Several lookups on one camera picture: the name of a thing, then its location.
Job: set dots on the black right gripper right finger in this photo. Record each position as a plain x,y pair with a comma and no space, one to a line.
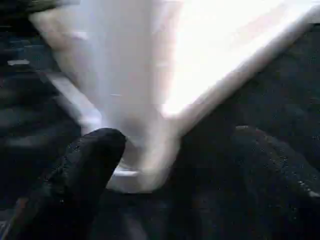
275,190

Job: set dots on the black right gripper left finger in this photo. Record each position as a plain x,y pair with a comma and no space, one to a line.
75,190

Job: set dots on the white plastic table leg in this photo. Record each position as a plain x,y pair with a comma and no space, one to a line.
125,75

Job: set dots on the white plastic table top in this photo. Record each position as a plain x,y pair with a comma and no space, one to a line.
225,50

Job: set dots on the black table mat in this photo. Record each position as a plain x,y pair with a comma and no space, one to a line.
275,100

